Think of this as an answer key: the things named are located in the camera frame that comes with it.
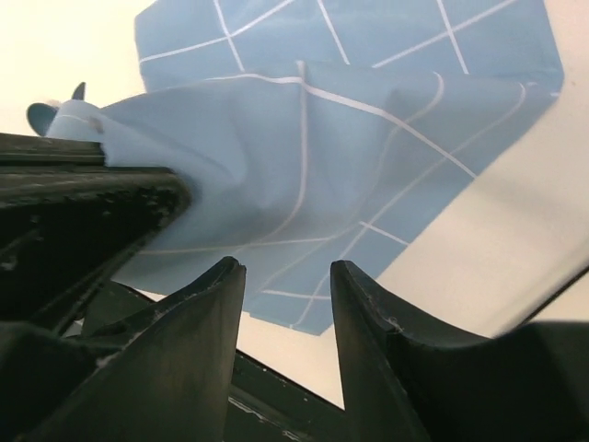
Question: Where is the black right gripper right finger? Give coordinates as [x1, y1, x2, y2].
[330, 261, 588, 441]

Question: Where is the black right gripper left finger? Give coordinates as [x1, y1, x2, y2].
[21, 257, 246, 441]

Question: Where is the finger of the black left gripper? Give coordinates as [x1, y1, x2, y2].
[1, 134, 191, 332]

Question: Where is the blue checked cloth napkin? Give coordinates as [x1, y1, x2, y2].
[47, 0, 564, 334]

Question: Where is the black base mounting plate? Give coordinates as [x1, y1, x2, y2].
[80, 282, 350, 442]

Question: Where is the dark blue plastic spoon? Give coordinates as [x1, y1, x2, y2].
[27, 101, 61, 136]

